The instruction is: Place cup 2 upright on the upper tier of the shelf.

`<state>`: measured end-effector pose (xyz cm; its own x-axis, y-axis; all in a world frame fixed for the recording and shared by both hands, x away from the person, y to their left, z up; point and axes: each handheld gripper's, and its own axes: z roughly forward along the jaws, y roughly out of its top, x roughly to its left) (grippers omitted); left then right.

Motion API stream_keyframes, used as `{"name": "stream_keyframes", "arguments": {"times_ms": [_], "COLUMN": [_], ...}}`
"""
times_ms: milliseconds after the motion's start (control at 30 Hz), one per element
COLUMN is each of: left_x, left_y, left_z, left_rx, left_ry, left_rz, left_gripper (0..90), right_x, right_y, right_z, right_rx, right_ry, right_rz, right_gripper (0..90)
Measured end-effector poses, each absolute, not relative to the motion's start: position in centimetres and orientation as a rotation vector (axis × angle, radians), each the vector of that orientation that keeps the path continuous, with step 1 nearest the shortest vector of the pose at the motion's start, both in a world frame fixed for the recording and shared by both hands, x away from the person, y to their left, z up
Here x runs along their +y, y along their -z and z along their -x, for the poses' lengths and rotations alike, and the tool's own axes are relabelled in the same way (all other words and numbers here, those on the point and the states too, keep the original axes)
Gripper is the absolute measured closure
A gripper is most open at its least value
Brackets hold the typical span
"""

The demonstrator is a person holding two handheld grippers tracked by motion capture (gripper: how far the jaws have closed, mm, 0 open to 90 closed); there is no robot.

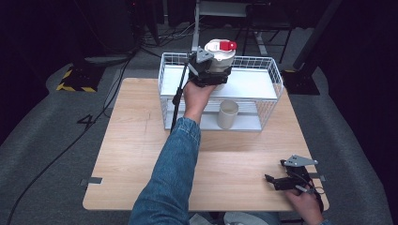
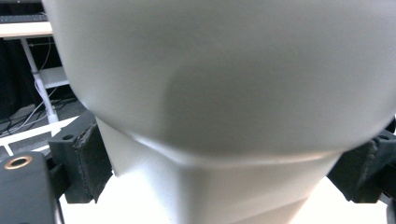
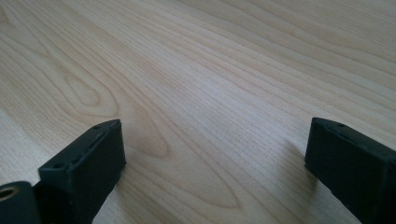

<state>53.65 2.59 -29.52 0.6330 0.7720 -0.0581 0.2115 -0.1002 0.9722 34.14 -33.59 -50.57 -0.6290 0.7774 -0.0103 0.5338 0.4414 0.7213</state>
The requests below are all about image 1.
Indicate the black metal chair frame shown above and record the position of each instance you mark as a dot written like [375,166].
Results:
[269,22]

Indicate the person's right hand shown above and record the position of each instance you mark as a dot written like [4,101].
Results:
[305,204]

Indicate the white desk frame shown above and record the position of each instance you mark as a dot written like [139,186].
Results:
[195,28]

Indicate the white cup with red lid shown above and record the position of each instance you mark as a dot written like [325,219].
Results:
[220,57]

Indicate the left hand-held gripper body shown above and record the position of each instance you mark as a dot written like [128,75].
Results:
[200,67]

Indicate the black slanted pole with base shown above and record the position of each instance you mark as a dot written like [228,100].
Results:
[313,37]

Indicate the yellow black striped stand base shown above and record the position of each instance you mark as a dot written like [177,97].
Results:
[76,84]

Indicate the person's legs in jeans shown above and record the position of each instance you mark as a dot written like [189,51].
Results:
[247,219]

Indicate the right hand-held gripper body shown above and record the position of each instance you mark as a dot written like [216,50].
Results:
[300,173]

